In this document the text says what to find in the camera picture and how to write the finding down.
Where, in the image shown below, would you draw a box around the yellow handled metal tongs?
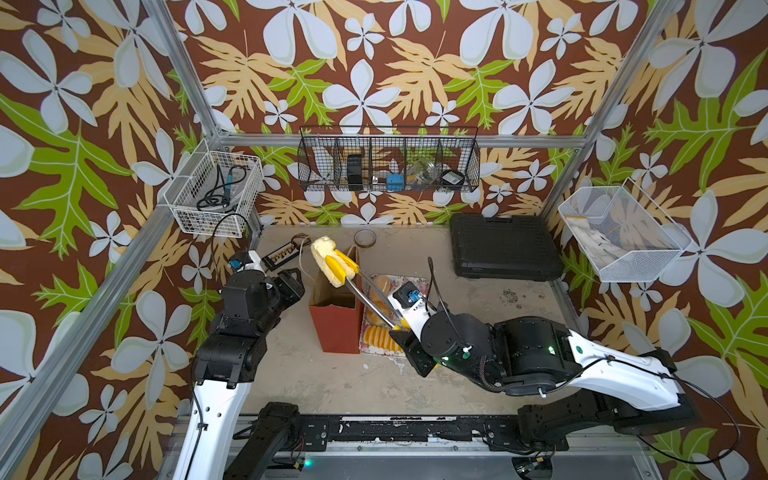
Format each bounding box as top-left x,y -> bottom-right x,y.
322,248 -> 412,332

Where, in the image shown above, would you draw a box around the round golden bread roll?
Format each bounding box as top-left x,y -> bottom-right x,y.
365,289 -> 397,328

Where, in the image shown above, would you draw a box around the red brown paper bag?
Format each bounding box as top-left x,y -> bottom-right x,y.
309,247 -> 363,354

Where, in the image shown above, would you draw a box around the ridged yellow striped bread loaf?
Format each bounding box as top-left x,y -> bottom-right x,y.
363,326 -> 402,353

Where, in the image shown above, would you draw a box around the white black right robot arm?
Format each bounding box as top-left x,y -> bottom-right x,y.
389,311 -> 700,450

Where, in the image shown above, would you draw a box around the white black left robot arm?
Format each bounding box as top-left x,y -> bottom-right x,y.
173,268 -> 305,479

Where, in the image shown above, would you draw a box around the clear tape roll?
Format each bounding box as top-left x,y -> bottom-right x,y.
353,229 -> 377,249

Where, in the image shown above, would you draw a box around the black plastic tool case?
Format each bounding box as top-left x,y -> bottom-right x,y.
449,213 -> 564,282

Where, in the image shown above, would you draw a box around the blue small box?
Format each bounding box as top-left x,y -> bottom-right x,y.
386,174 -> 405,192

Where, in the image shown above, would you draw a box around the black power strip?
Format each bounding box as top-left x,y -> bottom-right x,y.
262,242 -> 299,271

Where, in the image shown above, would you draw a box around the black square gadget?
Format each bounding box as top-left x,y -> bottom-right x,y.
440,169 -> 465,189

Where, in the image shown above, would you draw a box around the clear glass jar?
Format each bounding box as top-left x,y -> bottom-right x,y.
405,156 -> 442,190

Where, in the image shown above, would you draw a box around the black device in basket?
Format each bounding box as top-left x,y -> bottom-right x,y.
346,154 -> 364,191

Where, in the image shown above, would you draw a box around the white mesh basket right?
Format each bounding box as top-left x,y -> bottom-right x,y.
558,179 -> 693,283

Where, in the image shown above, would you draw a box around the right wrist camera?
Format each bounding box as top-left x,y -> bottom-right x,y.
388,281 -> 431,336

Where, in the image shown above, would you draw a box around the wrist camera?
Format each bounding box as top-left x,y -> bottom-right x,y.
228,250 -> 265,273
388,281 -> 431,336

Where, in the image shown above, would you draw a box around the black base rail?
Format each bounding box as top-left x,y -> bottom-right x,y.
223,402 -> 569,479

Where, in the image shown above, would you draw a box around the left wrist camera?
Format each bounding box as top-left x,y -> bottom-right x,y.
228,250 -> 265,273

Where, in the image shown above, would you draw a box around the black wire wall basket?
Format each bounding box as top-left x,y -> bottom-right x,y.
295,126 -> 480,192

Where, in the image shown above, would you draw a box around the black cable in basket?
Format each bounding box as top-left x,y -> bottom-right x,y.
196,164 -> 250,212

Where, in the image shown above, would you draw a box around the white wire basket left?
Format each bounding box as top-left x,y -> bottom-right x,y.
163,150 -> 264,238

